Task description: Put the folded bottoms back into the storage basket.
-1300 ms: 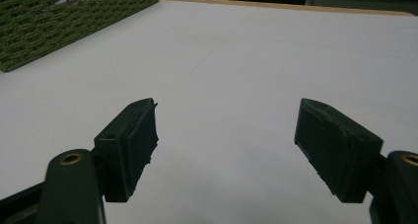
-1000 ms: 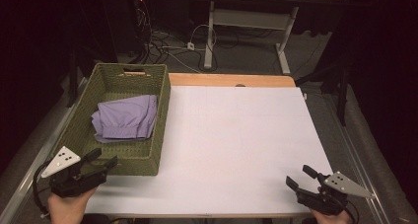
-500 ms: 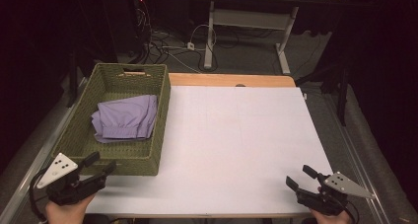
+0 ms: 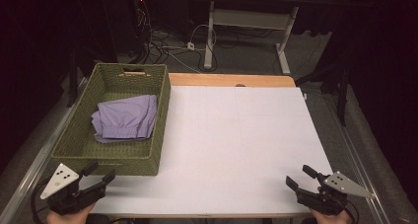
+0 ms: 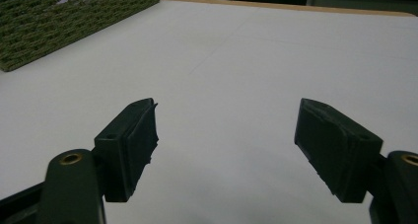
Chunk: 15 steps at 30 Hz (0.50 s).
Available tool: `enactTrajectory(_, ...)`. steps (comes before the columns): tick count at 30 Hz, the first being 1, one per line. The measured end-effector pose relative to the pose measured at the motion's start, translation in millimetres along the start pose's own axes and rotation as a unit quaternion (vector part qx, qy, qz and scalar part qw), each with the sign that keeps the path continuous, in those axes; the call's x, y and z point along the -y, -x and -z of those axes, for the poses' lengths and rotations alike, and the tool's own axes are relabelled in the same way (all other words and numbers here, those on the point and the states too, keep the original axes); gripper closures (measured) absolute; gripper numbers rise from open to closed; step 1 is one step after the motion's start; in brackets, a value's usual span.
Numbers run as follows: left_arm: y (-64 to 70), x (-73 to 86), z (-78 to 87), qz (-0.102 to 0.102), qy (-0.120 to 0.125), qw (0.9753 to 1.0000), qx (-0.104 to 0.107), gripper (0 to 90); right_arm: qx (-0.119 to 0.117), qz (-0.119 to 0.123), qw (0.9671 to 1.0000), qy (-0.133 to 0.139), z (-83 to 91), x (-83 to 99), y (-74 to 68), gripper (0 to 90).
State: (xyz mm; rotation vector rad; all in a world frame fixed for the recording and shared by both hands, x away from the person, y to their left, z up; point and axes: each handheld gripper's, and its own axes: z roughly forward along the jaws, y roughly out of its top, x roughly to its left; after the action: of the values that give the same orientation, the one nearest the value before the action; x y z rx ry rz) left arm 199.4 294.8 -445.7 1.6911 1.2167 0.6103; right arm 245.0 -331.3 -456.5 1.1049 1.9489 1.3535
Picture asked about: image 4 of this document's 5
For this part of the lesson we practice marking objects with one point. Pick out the white power adapter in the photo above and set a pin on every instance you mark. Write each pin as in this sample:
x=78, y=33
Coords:
x=191, y=46

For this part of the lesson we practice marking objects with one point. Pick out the person's left hand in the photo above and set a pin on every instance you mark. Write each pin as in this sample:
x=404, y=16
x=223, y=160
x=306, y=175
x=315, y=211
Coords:
x=67, y=217

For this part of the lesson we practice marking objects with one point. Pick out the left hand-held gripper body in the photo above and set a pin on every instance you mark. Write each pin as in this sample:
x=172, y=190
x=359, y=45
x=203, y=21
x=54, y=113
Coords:
x=74, y=197

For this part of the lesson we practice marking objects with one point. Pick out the white table mat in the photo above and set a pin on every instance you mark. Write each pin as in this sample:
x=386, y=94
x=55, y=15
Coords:
x=246, y=145

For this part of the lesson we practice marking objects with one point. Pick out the person's right hand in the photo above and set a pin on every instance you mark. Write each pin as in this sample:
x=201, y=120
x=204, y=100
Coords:
x=328, y=218

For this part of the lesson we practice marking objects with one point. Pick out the green woven basket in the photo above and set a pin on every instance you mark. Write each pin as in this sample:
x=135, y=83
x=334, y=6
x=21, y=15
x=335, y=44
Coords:
x=131, y=155

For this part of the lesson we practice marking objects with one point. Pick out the purple pants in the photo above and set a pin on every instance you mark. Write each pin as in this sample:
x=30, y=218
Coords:
x=126, y=118

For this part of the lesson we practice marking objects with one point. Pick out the black metal stand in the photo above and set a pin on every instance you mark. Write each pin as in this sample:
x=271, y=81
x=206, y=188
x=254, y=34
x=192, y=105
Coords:
x=342, y=95

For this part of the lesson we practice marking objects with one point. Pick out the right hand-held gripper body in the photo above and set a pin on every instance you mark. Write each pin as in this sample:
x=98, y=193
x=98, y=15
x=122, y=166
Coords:
x=323, y=199

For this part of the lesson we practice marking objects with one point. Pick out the white metal desk frame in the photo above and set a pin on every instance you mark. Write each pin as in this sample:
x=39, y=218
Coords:
x=249, y=19

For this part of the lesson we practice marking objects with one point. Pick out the aluminium rail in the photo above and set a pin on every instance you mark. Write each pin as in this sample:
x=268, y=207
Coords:
x=29, y=178
x=358, y=164

